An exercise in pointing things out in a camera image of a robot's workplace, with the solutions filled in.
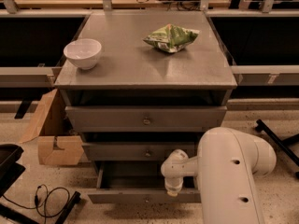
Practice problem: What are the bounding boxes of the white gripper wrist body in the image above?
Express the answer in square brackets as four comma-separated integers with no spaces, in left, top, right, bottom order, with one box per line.
[161,149,189,193]

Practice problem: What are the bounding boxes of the grey bottom drawer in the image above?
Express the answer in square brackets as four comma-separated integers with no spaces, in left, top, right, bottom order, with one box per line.
[89,161,201,203]

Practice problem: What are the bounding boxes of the grey drawer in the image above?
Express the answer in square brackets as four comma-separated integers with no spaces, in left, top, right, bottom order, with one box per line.
[65,106,227,133]
[82,142,197,161]
[89,161,201,203]

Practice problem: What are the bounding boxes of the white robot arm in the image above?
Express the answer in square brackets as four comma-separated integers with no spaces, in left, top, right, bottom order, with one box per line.
[161,127,277,224]

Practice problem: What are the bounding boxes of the grey top drawer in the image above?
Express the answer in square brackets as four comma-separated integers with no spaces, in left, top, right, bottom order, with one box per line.
[65,106,227,133]

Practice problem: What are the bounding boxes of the grey middle drawer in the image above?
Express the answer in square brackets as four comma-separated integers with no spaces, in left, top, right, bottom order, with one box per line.
[82,142,197,161]

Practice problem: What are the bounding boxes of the grey drawer cabinet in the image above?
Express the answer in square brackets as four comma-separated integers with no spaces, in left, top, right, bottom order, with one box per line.
[53,10,238,203]

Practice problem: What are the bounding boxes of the black stand leg right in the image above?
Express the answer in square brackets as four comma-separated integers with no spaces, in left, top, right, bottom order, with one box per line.
[255,119,299,167]

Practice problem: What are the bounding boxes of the black stand leg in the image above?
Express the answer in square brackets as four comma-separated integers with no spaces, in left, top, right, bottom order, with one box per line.
[0,191,80,224]
[255,119,299,167]

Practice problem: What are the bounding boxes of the green chip bag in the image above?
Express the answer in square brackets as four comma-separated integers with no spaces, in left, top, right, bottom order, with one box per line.
[143,24,200,53]

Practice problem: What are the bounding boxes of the white bowl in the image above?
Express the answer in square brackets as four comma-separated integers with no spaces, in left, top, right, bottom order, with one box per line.
[64,38,102,70]

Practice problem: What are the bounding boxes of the black tray bin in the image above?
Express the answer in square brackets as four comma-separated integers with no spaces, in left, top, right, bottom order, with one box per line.
[0,144,25,197]

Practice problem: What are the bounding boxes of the black stand leg left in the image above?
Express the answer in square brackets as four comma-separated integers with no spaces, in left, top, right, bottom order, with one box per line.
[0,191,80,224]

